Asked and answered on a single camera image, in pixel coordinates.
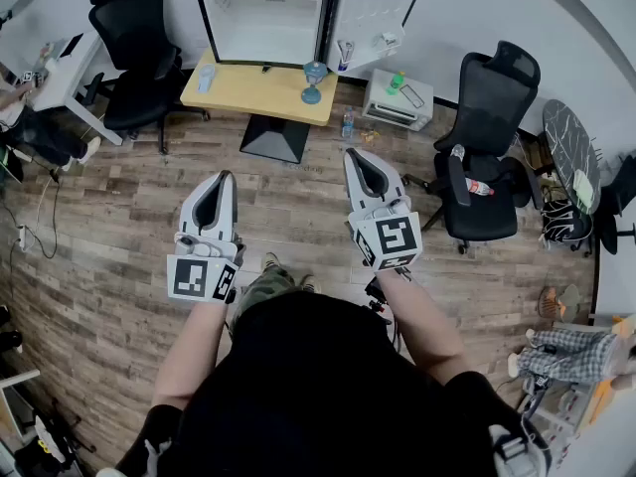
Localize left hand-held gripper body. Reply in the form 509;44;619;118
166;226;245;305

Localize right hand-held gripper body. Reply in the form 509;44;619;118
346;197;423;272

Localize black mini fridge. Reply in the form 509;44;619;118
191;0;333;68

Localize person's left forearm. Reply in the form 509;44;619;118
151;295;230;409

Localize person's right forearm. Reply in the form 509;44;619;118
372;268;468;385

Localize white toaster oven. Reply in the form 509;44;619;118
361;69;434;132

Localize person's camouflage trousers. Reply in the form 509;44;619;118
231;263;299;317

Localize red label plastic bottle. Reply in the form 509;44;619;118
464;177;496;198

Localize blue stemmed cup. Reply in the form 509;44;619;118
300;60;328;106

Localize black mesh office chair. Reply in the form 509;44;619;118
87;0;210;156
404;40;546;255

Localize small wooden table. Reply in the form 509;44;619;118
179;50;340;166

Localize small white handheld fan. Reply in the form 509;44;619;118
196;64;218;93

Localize orange shoe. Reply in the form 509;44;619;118
537;285;560;320

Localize black and white bag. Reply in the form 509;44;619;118
540;199;592;252

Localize person's black shirt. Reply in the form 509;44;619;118
113;290;553;477

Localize round black marble table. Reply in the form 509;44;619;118
541;98;602;216

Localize white desk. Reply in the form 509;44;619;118
0;30;124;147

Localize grey shoe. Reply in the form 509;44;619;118
558;283;581;317

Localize white paper pack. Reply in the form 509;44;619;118
571;169;596;208

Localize black cable bundle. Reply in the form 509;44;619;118
365;275;403;352

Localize grey backpack strap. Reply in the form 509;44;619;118
489;422;553;477

